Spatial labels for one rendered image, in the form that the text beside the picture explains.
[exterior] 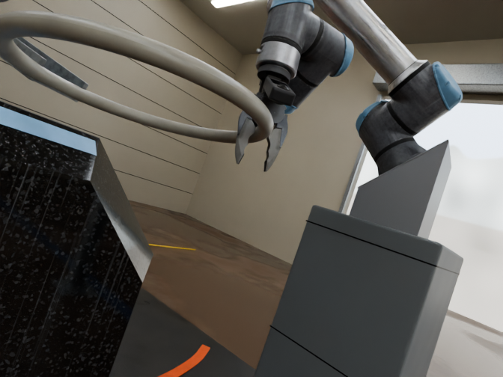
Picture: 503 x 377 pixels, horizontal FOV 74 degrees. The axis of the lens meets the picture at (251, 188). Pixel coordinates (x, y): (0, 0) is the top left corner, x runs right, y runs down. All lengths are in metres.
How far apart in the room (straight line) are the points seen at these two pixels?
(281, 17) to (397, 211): 0.65
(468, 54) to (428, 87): 4.76
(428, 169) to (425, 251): 0.26
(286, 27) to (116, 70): 6.02
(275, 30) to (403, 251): 0.65
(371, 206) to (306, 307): 0.37
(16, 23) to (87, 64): 5.97
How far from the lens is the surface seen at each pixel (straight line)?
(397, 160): 1.17
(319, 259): 1.08
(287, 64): 0.72
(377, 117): 1.25
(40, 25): 0.51
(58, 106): 6.34
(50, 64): 0.95
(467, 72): 5.44
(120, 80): 6.70
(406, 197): 1.09
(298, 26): 0.76
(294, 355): 1.14
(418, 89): 1.19
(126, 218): 0.78
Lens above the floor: 0.79
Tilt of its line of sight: 2 degrees up
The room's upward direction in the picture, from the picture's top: 19 degrees clockwise
